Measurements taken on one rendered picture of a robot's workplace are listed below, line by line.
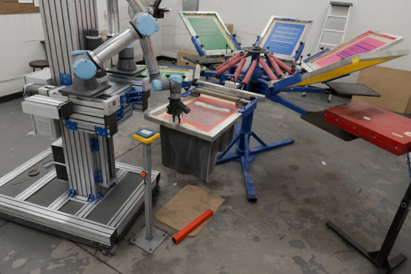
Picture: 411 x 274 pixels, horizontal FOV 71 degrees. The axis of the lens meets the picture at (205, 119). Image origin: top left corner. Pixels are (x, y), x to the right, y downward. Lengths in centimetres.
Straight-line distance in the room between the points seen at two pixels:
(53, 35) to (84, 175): 108
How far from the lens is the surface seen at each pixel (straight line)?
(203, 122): 216
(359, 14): 624
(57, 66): 224
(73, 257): 257
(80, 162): 249
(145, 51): 193
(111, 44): 174
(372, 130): 215
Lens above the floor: 188
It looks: 25 degrees down
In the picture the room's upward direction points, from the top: 4 degrees clockwise
